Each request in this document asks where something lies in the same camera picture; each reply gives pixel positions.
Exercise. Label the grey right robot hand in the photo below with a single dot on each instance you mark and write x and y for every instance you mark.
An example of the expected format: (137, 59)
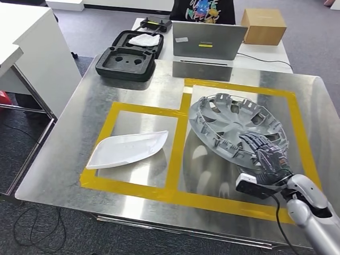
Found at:
(271, 165)

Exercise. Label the grey plastic wheel cover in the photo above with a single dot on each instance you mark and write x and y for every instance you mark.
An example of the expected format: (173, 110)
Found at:
(225, 123)

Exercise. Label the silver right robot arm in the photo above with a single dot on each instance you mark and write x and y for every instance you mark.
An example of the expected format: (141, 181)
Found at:
(313, 218)

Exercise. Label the yellow workbench tape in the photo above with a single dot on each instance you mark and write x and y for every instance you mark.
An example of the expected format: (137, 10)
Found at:
(180, 140)

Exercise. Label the white plastic trim part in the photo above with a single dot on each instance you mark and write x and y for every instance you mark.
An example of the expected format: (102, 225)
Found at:
(127, 149)

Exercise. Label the steel workbench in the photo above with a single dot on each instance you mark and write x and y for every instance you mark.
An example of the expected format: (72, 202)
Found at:
(79, 116)

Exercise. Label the white table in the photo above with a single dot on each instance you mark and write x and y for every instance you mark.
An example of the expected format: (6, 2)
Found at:
(255, 51)

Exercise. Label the brown cardboard box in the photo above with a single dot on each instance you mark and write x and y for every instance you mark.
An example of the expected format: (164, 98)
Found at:
(262, 30)

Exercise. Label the silver laptop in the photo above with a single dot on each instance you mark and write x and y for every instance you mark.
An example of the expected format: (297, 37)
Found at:
(209, 42)

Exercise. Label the person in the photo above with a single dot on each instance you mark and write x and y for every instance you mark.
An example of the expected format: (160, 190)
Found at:
(201, 12)

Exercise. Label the black router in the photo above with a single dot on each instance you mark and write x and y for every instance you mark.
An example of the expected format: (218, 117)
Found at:
(157, 24)

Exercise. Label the white cloth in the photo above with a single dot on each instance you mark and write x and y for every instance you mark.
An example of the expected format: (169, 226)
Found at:
(145, 39)

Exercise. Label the black foam case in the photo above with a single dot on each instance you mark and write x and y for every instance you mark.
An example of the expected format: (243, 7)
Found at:
(124, 68)

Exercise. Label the white cabinet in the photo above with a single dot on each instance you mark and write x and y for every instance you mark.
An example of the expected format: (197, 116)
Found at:
(53, 63)

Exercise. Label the red object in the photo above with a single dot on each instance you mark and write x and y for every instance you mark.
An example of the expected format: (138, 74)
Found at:
(4, 100)

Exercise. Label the white desk with metal legs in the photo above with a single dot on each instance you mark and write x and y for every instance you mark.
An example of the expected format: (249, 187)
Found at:
(7, 56)

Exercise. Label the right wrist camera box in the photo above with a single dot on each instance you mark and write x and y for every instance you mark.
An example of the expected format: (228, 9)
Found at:
(246, 180)

